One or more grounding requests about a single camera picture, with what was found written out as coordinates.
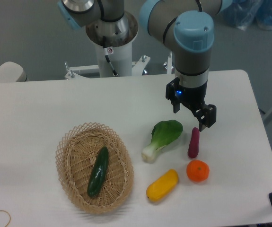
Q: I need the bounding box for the orange tangerine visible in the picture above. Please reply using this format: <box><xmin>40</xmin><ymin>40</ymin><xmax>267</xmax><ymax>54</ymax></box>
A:
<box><xmin>186</xmin><ymin>160</ymin><xmax>210</xmax><ymax>182</ymax></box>

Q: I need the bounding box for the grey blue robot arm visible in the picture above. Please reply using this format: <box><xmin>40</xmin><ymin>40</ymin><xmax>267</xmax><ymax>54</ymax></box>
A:
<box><xmin>58</xmin><ymin>0</ymin><xmax>231</xmax><ymax>131</ymax></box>

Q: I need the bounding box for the yellow mango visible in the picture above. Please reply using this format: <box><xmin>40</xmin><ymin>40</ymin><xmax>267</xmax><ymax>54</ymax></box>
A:
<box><xmin>146</xmin><ymin>169</ymin><xmax>179</xmax><ymax>202</ymax></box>

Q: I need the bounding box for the purple sweet potato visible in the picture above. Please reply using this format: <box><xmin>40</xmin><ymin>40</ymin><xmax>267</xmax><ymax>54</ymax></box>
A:
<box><xmin>188</xmin><ymin>127</ymin><xmax>200</xmax><ymax>158</ymax></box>

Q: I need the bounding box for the white chair armrest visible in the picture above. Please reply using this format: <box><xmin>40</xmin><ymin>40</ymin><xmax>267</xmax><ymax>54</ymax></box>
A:
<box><xmin>0</xmin><ymin>61</ymin><xmax>28</xmax><ymax>83</ymax></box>

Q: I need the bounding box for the green bok choy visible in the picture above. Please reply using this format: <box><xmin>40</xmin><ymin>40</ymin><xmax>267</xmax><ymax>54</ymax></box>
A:
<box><xmin>141</xmin><ymin>120</ymin><xmax>183</xmax><ymax>163</ymax></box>

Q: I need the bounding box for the blue plastic bag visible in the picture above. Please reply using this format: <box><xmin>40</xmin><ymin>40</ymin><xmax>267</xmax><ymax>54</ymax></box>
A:
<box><xmin>220</xmin><ymin>0</ymin><xmax>272</xmax><ymax>31</ymax></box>

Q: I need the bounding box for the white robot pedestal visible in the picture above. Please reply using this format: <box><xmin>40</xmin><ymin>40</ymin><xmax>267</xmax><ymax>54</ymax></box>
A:
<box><xmin>63</xmin><ymin>12</ymin><xmax>174</xmax><ymax>80</ymax></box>

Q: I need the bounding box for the green cucumber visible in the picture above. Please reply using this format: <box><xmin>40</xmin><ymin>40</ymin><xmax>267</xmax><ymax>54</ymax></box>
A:
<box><xmin>87</xmin><ymin>147</ymin><xmax>109</xmax><ymax>198</ymax></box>

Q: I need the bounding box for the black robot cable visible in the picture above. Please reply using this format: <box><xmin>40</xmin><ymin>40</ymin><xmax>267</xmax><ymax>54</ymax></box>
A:
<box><xmin>102</xmin><ymin>35</ymin><xmax>119</xmax><ymax>77</ymax></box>

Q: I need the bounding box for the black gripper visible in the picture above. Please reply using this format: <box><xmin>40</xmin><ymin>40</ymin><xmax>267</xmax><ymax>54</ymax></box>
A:
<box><xmin>166</xmin><ymin>78</ymin><xmax>217</xmax><ymax>131</ymax></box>

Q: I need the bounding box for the woven wicker basket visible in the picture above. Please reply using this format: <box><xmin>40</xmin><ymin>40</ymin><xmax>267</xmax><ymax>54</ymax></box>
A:
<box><xmin>56</xmin><ymin>122</ymin><xmax>134</xmax><ymax>214</ymax></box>

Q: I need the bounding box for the tan rubber band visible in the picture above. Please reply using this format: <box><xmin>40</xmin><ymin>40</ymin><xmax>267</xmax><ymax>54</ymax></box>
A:
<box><xmin>0</xmin><ymin>210</ymin><xmax>12</xmax><ymax>227</ymax></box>

